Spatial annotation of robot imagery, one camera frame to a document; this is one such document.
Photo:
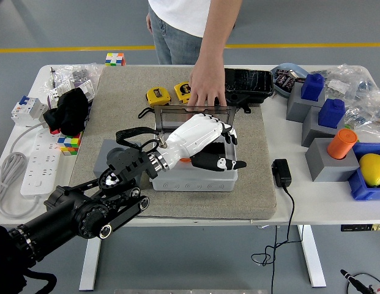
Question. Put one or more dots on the person's right hand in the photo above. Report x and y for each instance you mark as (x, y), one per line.
(149, 23)

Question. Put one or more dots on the person's left hand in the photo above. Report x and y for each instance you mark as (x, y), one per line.
(208, 85)

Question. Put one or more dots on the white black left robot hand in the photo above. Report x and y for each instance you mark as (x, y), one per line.
(189, 137)

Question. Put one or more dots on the orange cylinder battery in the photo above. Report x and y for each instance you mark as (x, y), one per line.
(185, 159)
(342, 144)

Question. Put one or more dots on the smoky transparent box lid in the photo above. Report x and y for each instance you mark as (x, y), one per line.
(171, 118)

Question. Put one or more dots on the grey electrical enclosure box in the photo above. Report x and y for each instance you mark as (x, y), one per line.
(192, 183)

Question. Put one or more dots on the person's left forearm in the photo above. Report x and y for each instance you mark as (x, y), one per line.
(217, 33)

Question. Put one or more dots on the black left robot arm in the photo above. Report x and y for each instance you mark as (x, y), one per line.
(70, 214)

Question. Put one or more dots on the person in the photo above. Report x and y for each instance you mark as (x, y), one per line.
(183, 15)

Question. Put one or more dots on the black plastic case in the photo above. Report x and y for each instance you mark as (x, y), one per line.
(251, 82)

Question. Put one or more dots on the colourful puzzle cube white cross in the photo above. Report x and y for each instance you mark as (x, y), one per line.
(114, 59)

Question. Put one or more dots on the light blue bowl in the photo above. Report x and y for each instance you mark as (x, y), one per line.
(280, 88)

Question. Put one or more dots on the grey-brown mat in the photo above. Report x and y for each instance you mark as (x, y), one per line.
(122, 92)

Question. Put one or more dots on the dark snack packets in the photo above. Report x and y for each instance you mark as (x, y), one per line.
(284, 79)

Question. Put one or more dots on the grey block holder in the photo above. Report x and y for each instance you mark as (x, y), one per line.
(312, 131)
(296, 107)
(330, 168)

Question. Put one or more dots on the grey block with round hole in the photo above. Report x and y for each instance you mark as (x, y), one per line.
(99, 159)

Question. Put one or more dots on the clear plastic bags of parts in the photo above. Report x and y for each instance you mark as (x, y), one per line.
(67, 72)

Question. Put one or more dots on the blue bottle-shaped block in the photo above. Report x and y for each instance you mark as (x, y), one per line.
(312, 87)
(331, 113)

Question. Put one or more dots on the metal screwdriver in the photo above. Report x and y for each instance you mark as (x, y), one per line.
(52, 78)

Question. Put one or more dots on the black cloth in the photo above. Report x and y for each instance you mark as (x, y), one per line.
(70, 110)

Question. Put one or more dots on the white blue circuit breaker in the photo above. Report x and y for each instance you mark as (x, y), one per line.
(24, 110)

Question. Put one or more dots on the white power strip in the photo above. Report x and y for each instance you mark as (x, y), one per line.
(39, 165)

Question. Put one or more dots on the clear plastic bags of components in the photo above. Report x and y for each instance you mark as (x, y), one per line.
(361, 101)

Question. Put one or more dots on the white table leg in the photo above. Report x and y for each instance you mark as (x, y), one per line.
(313, 260)
(90, 266)

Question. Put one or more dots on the blue storage bin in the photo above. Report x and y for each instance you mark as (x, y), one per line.
(361, 191)

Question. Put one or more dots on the yellow lemon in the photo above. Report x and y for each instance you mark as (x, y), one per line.
(373, 170)

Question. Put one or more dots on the black table control panel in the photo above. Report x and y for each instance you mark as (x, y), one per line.
(361, 228)

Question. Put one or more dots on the white switch panel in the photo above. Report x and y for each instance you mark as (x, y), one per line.
(88, 88)

